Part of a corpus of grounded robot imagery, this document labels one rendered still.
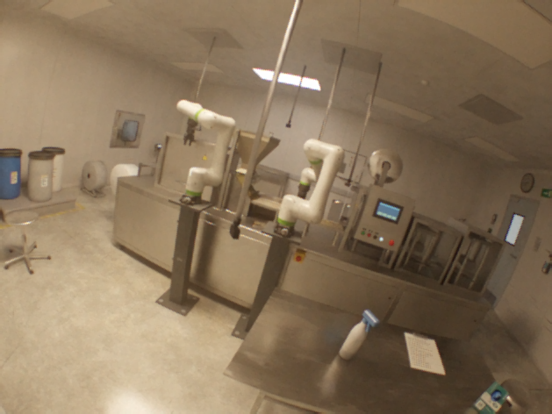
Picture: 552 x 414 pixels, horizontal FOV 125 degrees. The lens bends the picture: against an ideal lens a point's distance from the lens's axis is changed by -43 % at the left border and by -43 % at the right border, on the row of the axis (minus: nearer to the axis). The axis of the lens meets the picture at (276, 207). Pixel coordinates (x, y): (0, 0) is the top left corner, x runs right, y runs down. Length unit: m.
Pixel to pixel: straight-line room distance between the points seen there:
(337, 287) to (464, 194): 5.11
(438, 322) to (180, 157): 2.70
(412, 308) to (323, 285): 0.77
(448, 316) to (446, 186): 4.42
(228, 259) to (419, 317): 1.65
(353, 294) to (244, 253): 0.91
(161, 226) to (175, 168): 0.56
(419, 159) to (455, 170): 0.98
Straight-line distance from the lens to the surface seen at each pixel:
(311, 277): 1.96
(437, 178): 6.26
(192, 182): 1.79
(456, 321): 2.42
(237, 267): 2.10
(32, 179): 3.82
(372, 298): 2.04
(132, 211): 2.64
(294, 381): 0.99
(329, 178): 1.58
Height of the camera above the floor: 1.45
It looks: 13 degrees down
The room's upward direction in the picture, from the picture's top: 16 degrees clockwise
